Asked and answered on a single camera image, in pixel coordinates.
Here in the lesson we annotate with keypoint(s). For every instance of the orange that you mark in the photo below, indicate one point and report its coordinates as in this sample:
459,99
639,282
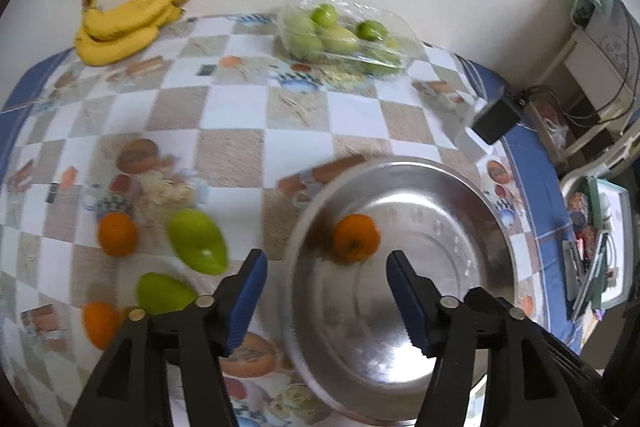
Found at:
117,234
355,238
100,324

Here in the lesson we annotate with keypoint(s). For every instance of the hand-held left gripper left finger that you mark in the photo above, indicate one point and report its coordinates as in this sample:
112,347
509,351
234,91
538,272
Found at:
246,292

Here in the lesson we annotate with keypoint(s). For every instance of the green tray of clutter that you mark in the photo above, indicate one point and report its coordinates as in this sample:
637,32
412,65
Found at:
607,227

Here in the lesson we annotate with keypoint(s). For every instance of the pale green cloth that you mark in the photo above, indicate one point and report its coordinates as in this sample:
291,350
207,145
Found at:
587,4

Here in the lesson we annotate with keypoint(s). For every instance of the clear bag of green jujubes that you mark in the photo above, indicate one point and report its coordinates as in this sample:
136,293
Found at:
340,39

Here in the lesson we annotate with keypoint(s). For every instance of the green mango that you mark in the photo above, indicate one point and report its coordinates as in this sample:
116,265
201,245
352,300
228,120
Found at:
197,241
162,293

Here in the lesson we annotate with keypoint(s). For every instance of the black power adapter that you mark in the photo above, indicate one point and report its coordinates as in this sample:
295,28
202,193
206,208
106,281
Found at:
495,117

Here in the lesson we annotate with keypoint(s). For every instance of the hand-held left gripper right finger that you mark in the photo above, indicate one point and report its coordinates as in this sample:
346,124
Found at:
406,302

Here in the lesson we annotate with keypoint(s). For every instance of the white shelf unit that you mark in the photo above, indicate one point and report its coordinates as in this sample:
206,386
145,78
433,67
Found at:
600,47

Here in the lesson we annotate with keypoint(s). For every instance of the yellow banana bunch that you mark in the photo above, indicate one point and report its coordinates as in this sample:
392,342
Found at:
125,24

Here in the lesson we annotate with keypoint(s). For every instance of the round metal bowl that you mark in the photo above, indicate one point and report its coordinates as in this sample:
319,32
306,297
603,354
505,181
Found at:
450,227

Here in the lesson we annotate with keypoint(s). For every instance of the checkered printed tablecloth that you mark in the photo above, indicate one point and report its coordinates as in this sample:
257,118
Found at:
240,107

